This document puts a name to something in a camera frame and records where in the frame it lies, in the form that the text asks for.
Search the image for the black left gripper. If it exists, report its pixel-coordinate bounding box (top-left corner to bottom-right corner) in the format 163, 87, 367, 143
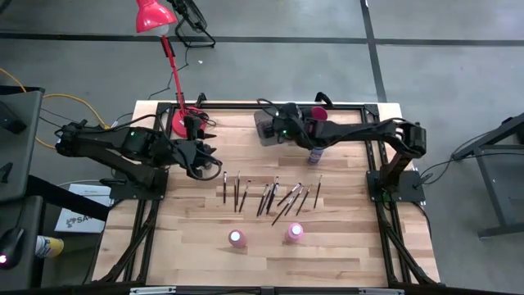
162, 115, 218, 178

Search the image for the large blue paint bottle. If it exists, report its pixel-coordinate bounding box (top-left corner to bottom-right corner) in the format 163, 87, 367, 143
306, 146, 325, 166

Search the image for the large coral paint bottle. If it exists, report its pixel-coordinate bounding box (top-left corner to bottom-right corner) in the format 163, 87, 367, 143
228, 229, 248, 250

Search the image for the large pink paint bottle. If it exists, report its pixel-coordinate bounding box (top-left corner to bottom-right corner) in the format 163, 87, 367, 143
285, 222, 305, 244

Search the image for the grey translucent plastic bin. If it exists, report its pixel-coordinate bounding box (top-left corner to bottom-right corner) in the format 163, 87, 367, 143
252, 107, 287, 148

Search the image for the magenta plastic cup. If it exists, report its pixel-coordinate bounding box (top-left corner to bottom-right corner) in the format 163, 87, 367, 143
309, 105, 330, 122

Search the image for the red desk lamp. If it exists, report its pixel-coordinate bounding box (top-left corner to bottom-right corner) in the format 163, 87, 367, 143
134, 0, 208, 140

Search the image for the white printed paper box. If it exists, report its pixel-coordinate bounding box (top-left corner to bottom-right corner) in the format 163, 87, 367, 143
54, 184, 114, 234

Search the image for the black diagonal bar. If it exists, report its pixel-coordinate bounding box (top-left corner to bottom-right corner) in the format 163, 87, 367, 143
25, 175, 112, 223

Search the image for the grey side desk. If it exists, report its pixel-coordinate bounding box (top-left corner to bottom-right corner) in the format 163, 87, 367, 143
0, 84, 46, 290

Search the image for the yellow and white can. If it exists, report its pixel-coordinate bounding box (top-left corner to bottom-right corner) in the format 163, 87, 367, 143
34, 234, 66, 259

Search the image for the black computer mouse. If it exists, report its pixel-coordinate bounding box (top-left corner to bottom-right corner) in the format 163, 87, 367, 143
0, 227, 25, 270

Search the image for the black lamp cord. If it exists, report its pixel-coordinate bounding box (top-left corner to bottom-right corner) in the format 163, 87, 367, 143
147, 40, 218, 129

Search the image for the yellow extension cable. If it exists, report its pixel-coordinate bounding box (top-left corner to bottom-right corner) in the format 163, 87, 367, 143
0, 67, 108, 151

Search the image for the black power cable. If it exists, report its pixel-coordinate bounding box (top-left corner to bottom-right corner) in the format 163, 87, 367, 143
415, 151, 524, 189

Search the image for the silver aluminium bracket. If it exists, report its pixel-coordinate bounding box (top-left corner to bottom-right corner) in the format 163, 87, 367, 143
359, 288, 405, 295
129, 287, 178, 295

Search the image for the dark grey desk frame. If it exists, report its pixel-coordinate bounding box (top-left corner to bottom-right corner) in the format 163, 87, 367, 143
452, 112, 524, 239

